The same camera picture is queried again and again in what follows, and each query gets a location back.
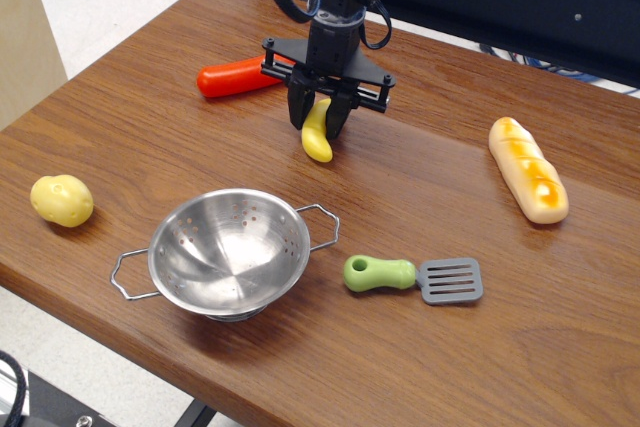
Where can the yellow toy potato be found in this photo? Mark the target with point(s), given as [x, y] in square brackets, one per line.
[63, 200]

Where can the black base with screw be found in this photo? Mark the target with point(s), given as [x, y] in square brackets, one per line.
[50, 406]

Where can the steel colander with handles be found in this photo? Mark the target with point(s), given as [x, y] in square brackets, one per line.
[230, 253]

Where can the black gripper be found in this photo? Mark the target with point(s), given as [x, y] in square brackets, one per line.
[329, 61]

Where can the red toy sausage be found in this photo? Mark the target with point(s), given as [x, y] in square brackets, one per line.
[216, 81]

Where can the toy bread loaf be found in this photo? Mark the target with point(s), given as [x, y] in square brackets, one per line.
[532, 179]

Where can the black metal frame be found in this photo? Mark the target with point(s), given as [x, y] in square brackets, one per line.
[598, 37]

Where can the light wooden panel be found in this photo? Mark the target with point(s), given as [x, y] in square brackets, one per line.
[31, 66]

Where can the yellow toy banana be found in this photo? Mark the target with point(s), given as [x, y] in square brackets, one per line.
[314, 133]

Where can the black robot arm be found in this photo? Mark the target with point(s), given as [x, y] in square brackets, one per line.
[337, 11]

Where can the green handled grey spatula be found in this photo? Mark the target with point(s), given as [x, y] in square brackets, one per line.
[441, 282]

